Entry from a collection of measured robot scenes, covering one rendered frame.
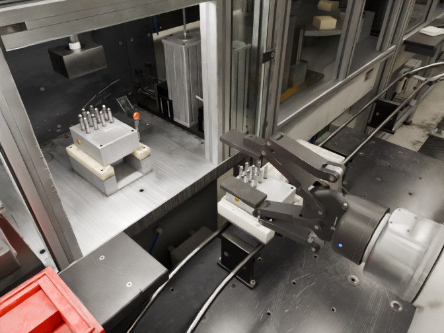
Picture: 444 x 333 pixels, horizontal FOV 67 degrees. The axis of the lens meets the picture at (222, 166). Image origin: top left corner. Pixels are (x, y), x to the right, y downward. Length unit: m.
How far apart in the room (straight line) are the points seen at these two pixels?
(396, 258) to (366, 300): 0.55
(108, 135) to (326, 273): 0.63
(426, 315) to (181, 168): 0.61
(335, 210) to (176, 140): 0.62
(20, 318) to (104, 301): 0.12
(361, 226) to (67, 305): 0.42
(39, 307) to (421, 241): 0.52
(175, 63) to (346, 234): 0.66
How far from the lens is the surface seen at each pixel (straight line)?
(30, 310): 0.61
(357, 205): 0.41
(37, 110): 1.02
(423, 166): 1.43
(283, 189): 0.76
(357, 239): 0.40
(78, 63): 0.74
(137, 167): 0.84
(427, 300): 0.40
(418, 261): 0.39
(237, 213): 0.77
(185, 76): 0.91
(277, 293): 0.89
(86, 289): 0.65
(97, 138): 0.78
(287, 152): 0.41
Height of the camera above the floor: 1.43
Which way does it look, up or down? 38 degrees down
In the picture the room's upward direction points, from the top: straight up
